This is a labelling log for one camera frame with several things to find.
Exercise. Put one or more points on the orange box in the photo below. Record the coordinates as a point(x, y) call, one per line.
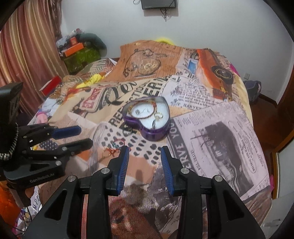
point(73, 49)

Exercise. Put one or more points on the striped brown curtain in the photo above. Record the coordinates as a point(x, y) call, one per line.
point(28, 50)

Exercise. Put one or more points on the newspaper print bed blanket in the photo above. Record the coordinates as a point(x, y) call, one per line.
point(191, 100)

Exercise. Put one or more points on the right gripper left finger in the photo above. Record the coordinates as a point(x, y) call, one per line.
point(118, 168)

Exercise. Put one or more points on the wall-mounted black television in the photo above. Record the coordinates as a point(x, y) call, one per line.
point(153, 4)

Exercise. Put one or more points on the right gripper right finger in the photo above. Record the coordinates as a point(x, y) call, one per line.
point(171, 167)

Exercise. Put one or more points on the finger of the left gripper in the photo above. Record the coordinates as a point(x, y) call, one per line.
point(66, 132)
point(75, 147)

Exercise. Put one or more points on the red flat box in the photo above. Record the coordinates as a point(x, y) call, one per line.
point(50, 86)

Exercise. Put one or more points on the green patterned box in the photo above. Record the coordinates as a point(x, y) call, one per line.
point(80, 59)

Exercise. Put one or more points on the yellow cloth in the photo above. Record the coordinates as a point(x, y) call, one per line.
point(93, 80)

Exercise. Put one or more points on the purple heart-shaped jewelry tin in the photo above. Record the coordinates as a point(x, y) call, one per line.
point(149, 115)

